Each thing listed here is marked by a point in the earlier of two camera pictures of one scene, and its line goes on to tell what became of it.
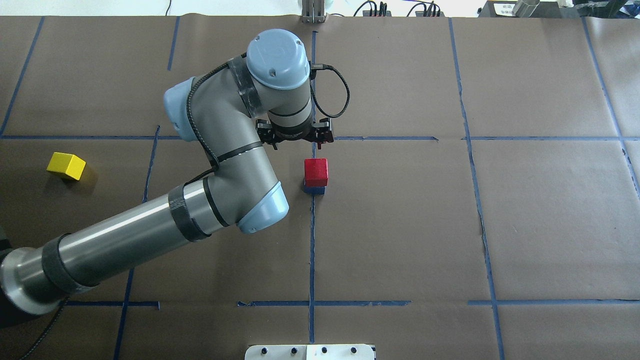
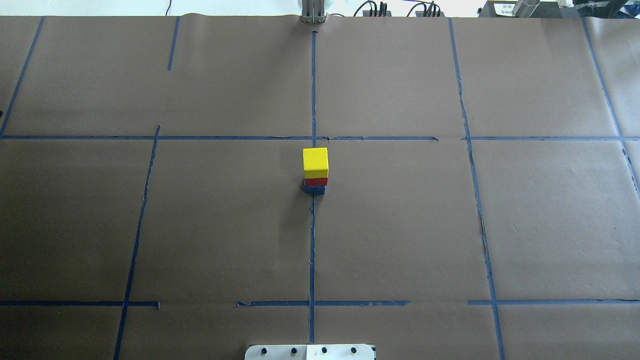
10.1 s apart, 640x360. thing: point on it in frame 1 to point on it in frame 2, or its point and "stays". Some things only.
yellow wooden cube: (70, 164) to (315, 162)
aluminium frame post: (313, 11) stays
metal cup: (525, 8) stays
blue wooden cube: (316, 190) stays
